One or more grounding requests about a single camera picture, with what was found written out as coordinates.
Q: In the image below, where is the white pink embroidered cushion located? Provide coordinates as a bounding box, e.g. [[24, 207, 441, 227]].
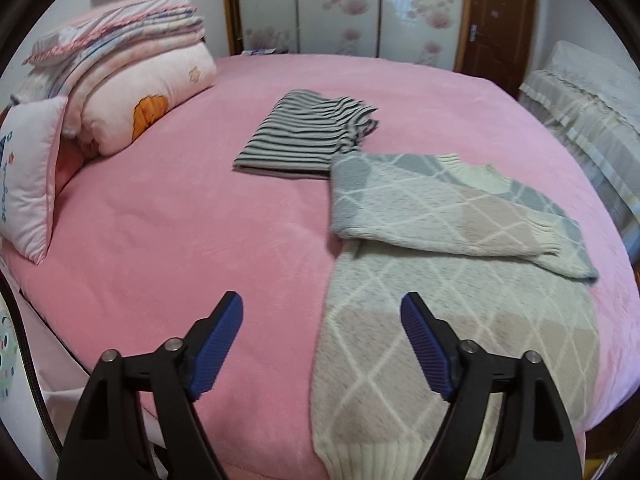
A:
[[0, 96, 68, 265]]

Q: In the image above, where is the black cable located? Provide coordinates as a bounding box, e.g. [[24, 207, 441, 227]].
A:
[[0, 275, 56, 461]]

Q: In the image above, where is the black white striped folded garment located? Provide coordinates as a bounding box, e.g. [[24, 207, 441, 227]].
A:
[[232, 89, 380, 181]]

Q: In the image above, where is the brown wooden door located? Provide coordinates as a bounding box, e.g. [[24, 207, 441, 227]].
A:
[[452, 0, 538, 101]]

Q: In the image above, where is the folded pastel striped blanket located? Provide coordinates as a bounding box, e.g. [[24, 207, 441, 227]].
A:
[[10, 7, 206, 106]]

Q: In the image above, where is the grey beige diamond knit sweater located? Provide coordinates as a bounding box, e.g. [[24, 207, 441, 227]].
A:
[[310, 152, 601, 480]]

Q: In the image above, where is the floral sliding door wardrobe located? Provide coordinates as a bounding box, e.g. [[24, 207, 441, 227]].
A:
[[222, 0, 468, 68]]

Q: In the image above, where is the pink ruffled pillow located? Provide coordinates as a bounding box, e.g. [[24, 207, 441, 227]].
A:
[[22, 0, 196, 66]]

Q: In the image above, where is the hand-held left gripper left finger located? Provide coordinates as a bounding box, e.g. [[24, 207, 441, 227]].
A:
[[56, 291, 245, 480]]

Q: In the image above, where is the lace covered furniture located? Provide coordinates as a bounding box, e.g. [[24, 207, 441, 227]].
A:
[[517, 40, 640, 246]]

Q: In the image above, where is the folded pink cartoon quilt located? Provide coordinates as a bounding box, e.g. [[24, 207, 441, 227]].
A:
[[62, 40, 218, 157]]

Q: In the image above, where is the white cartoon printed board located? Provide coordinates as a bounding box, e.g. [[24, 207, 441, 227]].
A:
[[0, 285, 46, 406]]

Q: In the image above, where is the bed with pink blanket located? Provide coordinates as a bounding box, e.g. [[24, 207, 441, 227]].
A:
[[0, 52, 640, 480]]

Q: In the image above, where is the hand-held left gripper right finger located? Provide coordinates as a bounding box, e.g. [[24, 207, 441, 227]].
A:
[[400, 291, 583, 480]]

